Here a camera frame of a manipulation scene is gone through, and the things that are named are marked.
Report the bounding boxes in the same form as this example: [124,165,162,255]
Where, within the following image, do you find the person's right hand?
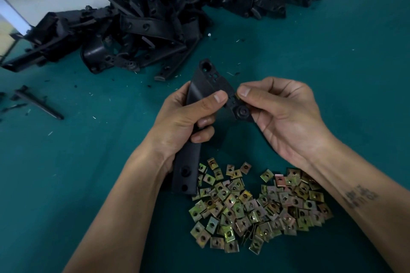
[237,78,334,171]

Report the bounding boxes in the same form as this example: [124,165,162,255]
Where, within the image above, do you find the thin black plastic strip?
[14,86,65,121]

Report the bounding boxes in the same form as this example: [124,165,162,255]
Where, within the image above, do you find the person's left hand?
[141,82,229,174]

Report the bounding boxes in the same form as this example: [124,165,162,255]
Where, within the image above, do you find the person's right forearm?
[307,138,410,273]

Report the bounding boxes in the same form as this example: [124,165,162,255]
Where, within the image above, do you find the person's left forearm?
[63,151,170,273]

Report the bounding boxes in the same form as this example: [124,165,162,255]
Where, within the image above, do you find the green table cloth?
[0,0,410,273]

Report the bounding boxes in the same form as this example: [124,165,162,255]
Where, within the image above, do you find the white metal post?
[0,0,33,37]

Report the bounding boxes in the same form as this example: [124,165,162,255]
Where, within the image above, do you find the black plastic bracket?
[172,58,252,197]

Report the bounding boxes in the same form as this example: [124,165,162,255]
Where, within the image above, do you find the pile of black plastic brackets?
[0,0,324,83]

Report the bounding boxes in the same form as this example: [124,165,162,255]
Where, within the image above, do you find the pile of brass clip nuts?
[189,157,334,256]

